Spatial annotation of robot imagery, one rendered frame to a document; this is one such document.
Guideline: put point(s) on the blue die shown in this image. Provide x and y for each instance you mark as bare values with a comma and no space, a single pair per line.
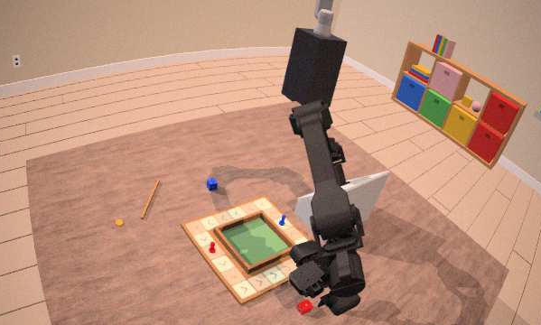
211,184

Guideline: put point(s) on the red die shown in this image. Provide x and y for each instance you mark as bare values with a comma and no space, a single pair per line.
304,307

